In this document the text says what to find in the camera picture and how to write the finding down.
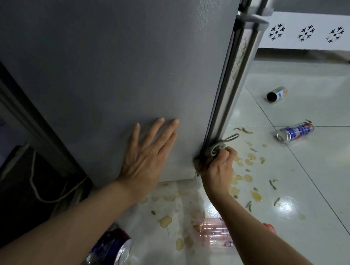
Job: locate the pink label plastic bottle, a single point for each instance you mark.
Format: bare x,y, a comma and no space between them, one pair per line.
214,232

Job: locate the grey metal door frame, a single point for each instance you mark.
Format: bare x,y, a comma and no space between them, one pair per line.
21,102

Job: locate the brown cleaning cloth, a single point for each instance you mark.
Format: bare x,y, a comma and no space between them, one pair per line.
213,149

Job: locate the small silver fridge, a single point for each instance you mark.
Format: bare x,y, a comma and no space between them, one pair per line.
108,63

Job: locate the person's right hand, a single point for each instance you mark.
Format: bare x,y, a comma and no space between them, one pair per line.
219,175

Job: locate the scattered food scraps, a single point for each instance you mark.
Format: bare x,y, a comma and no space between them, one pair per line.
248,178

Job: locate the person's left forearm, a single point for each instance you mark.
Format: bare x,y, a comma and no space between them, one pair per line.
60,227

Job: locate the person's right forearm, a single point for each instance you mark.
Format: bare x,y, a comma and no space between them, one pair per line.
259,245

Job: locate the green white can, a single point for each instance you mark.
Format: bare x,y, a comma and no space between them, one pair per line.
279,93

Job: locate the person's left hand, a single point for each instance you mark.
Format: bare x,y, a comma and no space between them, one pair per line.
146,161

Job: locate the glass display freezer snowflake print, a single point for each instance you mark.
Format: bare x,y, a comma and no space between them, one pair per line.
318,41

